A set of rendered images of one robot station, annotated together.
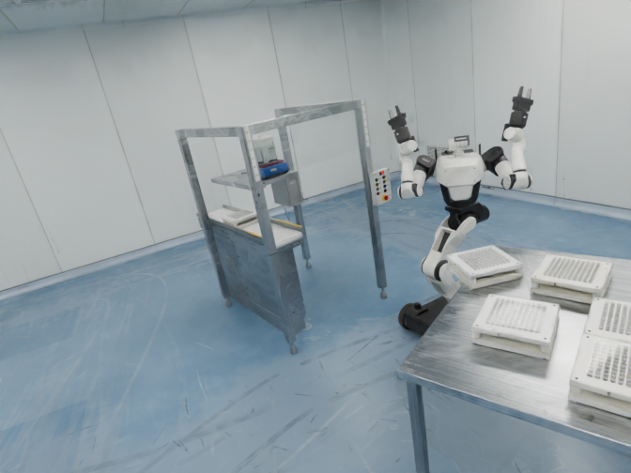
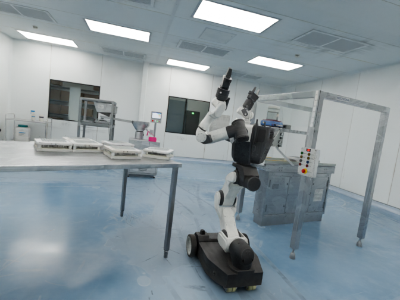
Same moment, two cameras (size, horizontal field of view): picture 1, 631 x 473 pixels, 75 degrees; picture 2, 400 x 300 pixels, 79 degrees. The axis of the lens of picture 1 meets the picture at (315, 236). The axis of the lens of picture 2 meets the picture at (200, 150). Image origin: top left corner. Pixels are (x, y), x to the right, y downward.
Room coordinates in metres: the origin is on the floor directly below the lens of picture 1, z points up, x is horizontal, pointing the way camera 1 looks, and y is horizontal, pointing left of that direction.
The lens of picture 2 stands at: (2.40, -2.94, 1.21)
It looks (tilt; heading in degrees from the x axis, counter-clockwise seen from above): 6 degrees down; 98
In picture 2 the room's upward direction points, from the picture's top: 7 degrees clockwise
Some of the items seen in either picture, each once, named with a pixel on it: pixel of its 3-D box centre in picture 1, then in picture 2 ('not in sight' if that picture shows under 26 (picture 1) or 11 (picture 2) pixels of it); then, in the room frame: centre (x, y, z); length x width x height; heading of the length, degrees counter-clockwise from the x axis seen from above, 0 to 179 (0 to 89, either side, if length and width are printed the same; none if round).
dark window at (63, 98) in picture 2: not in sight; (74, 102); (-2.34, 3.50, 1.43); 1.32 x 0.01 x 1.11; 24
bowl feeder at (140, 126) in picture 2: not in sight; (143, 130); (0.42, 1.98, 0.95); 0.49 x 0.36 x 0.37; 24
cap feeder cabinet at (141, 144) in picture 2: not in sight; (142, 157); (0.48, 1.95, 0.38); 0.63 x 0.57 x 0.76; 24
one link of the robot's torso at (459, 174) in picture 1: (458, 175); (251, 141); (2.52, -0.97, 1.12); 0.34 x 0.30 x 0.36; 71
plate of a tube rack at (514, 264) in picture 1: (483, 261); (159, 150); (1.70, -0.75, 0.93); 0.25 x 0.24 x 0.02; 95
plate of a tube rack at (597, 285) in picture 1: (571, 272); (122, 149); (1.46, -1.01, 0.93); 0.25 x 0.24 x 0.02; 134
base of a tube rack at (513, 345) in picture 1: (515, 328); not in sight; (1.23, -0.66, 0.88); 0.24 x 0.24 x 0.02; 51
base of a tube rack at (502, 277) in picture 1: (483, 269); (158, 155); (1.70, -0.75, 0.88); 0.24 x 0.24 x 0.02; 5
